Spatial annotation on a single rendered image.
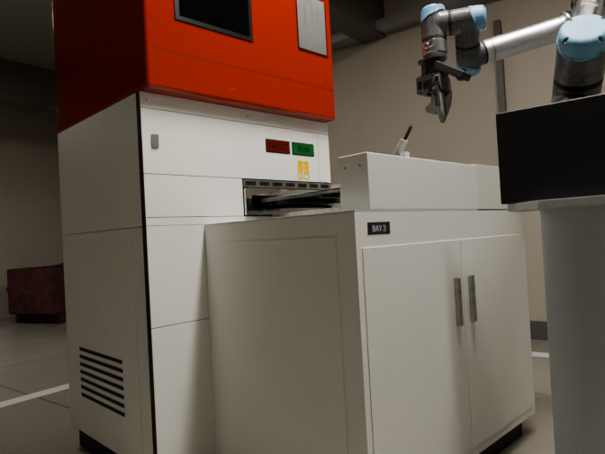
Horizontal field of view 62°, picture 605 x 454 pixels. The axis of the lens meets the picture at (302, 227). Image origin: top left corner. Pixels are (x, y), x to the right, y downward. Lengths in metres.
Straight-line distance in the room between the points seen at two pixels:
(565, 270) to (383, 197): 0.47
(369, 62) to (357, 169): 3.07
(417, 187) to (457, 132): 2.46
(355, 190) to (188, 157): 0.61
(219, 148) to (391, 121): 2.53
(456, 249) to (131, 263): 0.98
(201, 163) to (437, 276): 0.81
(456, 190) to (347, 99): 2.84
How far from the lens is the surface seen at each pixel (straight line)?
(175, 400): 1.64
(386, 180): 1.28
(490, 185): 1.77
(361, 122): 4.21
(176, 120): 1.64
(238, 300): 1.51
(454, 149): 3.83
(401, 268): 1.30
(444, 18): 1.71
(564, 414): 1.46
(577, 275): 1.37
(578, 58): 1.46
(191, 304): 1.62
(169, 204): 1.58
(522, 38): 1.82
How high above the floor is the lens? 0.77
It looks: 1 degrees up
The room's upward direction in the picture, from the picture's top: 3 degrees counter-clockwise
